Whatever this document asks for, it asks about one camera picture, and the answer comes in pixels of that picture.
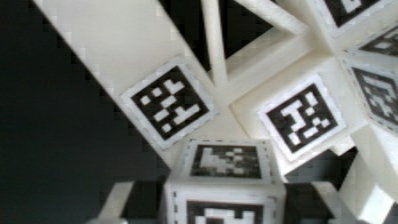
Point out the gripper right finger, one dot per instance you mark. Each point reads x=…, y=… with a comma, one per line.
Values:
x=307, y=209

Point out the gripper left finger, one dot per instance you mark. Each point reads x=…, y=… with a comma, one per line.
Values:
x=131, y=204

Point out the white tagged cube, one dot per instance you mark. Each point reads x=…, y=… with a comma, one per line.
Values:
x=369, y=61
x=224, y=188

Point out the white chair back frame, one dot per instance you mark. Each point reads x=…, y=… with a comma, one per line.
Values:
x=202, y=98

